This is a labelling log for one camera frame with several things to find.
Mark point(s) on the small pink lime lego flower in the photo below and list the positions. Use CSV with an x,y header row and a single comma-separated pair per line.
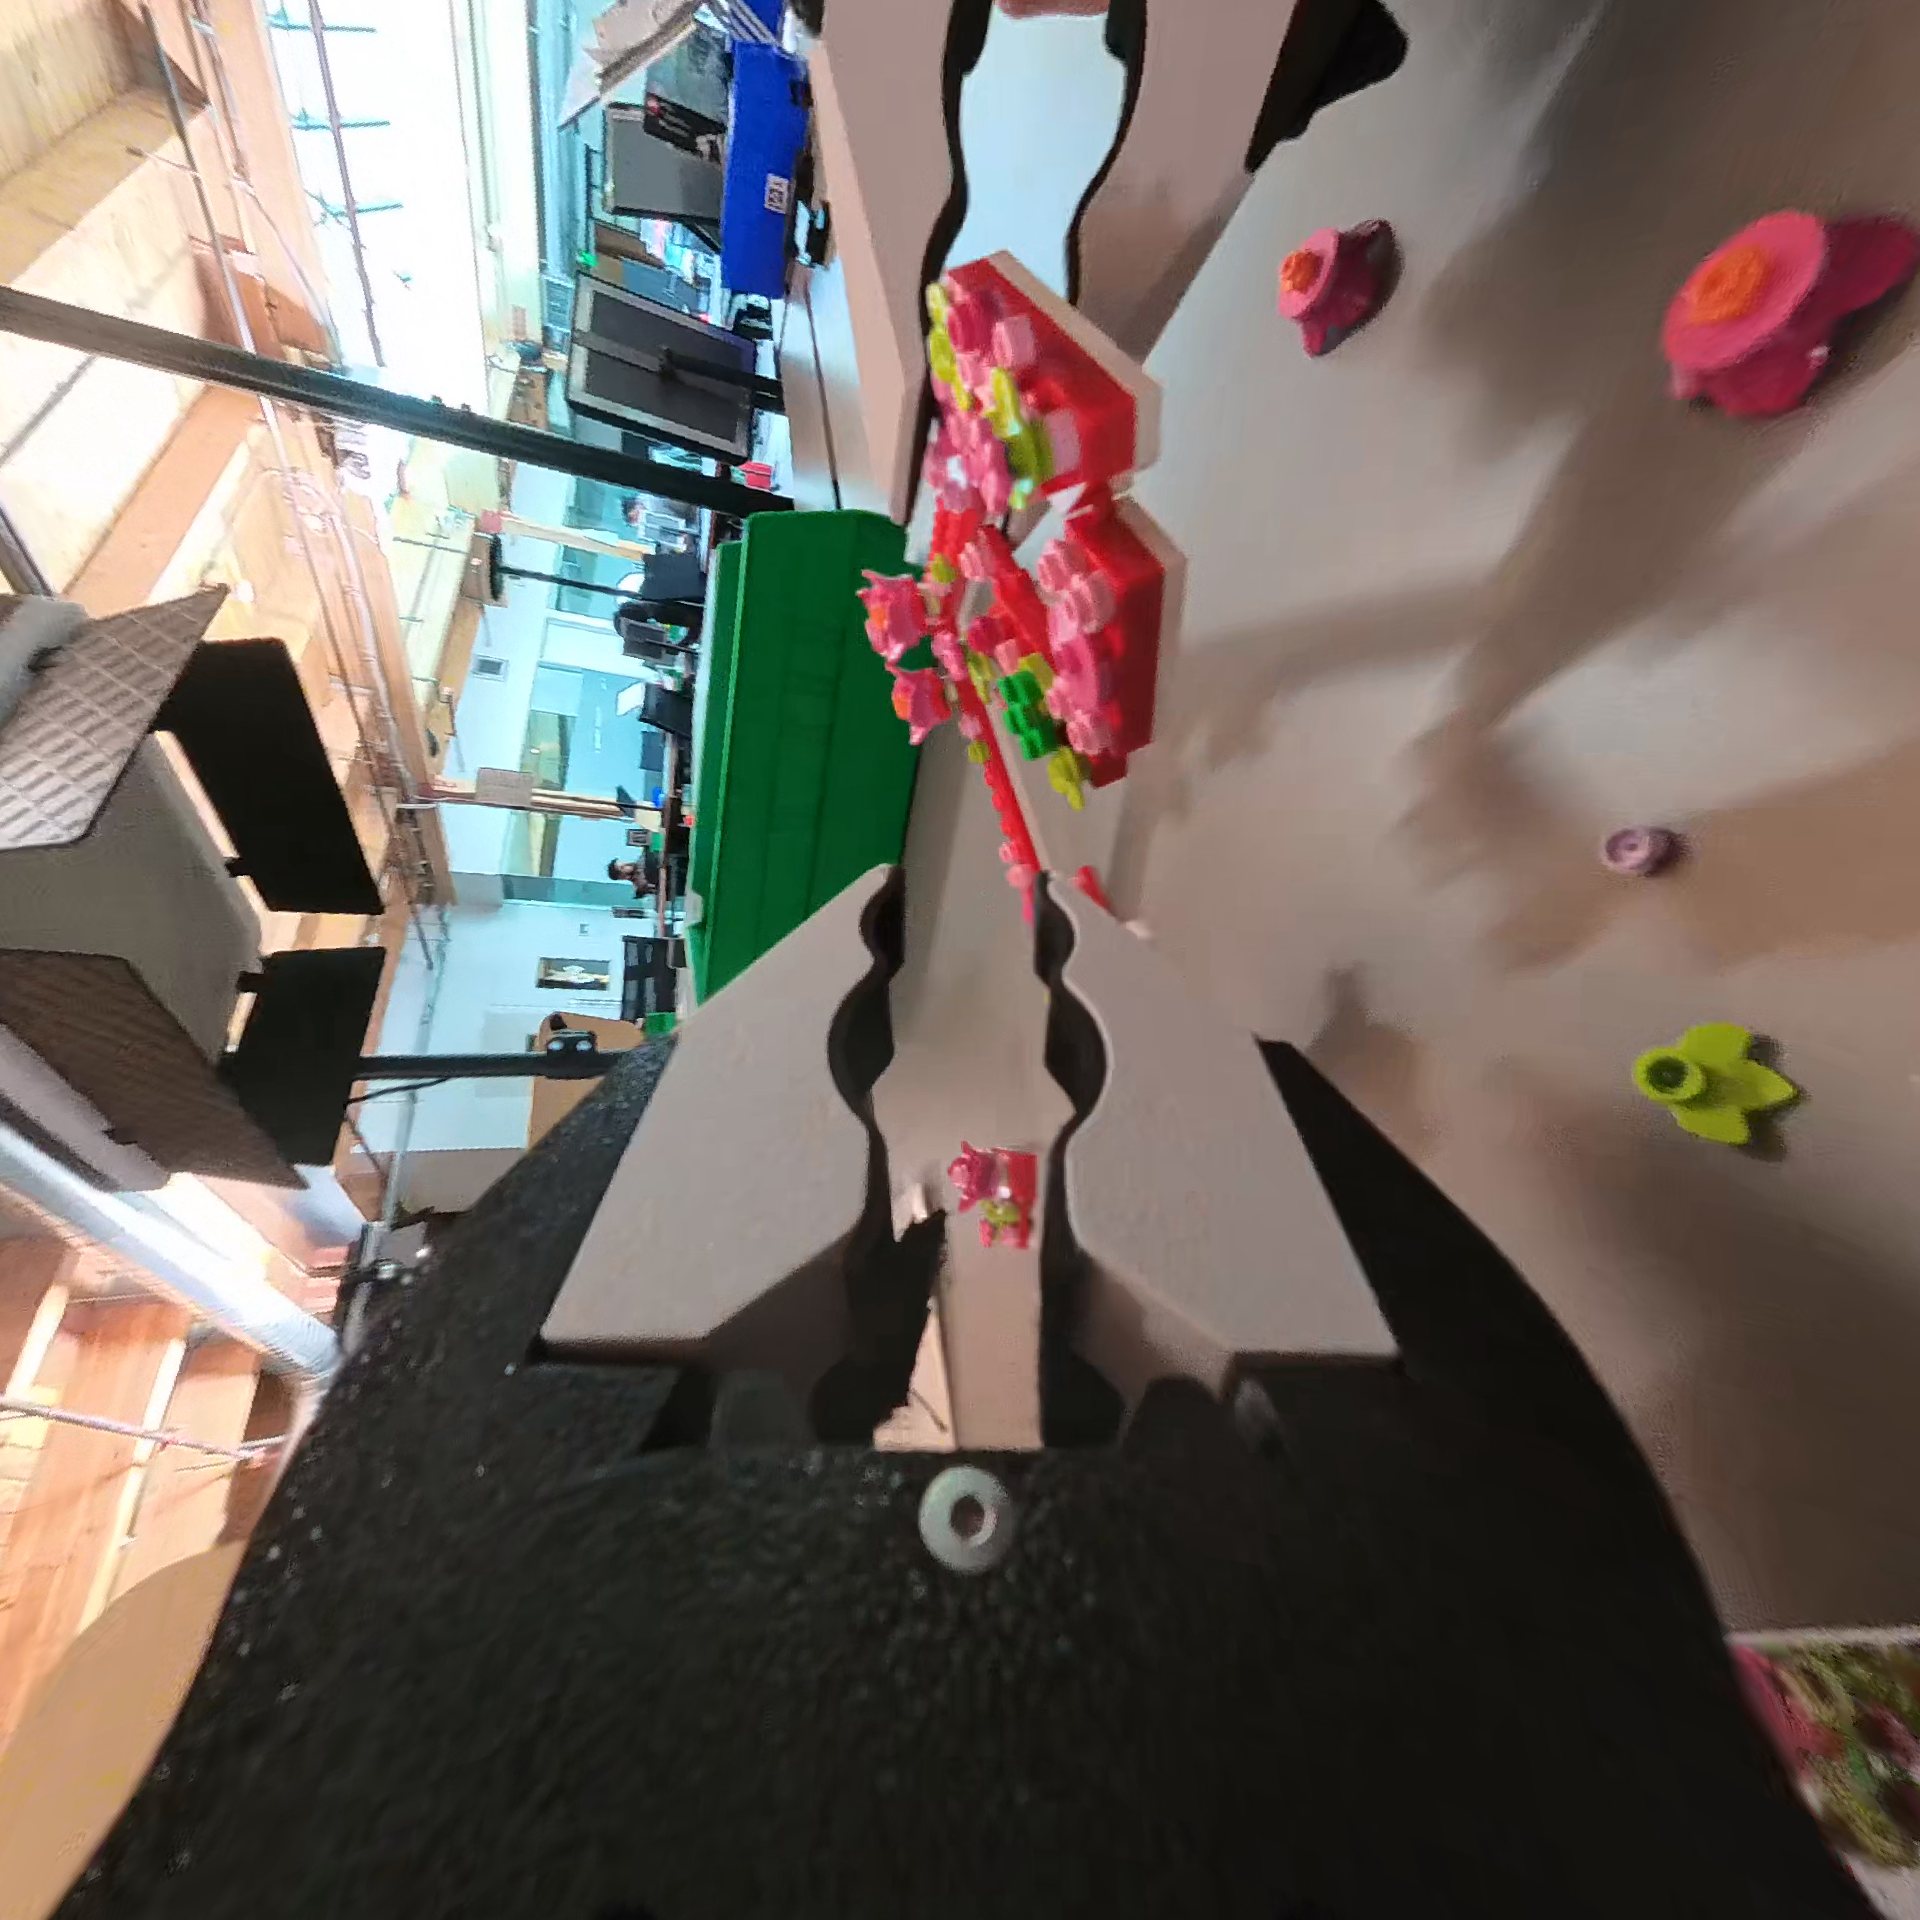
x,y
993,1193

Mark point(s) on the black computer monitor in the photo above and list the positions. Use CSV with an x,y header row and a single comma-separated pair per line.
x,y
660,165
660,359

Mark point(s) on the black pillar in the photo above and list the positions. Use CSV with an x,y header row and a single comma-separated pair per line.
x,y
301,392

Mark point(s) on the blue plastic crate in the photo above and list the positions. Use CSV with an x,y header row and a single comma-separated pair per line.
x,y
762,135

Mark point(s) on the red lego heart frame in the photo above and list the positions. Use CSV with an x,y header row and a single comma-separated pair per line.
x,y
1119,585

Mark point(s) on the ceiling air unit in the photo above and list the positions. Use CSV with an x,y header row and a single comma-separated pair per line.
x,y
91,900

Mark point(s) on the small lavender lego stud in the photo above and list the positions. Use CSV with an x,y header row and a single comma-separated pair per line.
x,y
1641,851

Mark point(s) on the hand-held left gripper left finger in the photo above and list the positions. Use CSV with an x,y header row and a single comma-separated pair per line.
x,y
705,1140

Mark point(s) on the green plastic bin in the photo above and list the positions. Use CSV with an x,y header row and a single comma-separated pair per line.
x,y
725,704
827,749

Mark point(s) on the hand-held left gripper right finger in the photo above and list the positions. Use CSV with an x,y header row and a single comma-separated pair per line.
x,y
1215,1200

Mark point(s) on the lime lego leaf piece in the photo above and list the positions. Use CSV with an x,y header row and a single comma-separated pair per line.
x,y
1711,1083

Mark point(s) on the magenta lego flower orange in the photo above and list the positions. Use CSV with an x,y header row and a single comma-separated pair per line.
x,y
1748,322
1329,285

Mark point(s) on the lego instruction booklet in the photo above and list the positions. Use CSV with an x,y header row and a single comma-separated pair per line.
x,y
1852,1740

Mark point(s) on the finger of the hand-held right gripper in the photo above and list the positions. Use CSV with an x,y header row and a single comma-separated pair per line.
x,y
1201,120
885,181

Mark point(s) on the silver ceiling duct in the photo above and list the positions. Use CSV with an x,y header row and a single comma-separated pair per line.
x,y
150,1230

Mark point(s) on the black hanging panel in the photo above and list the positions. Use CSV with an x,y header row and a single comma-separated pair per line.
x,y
301,1049
272,781

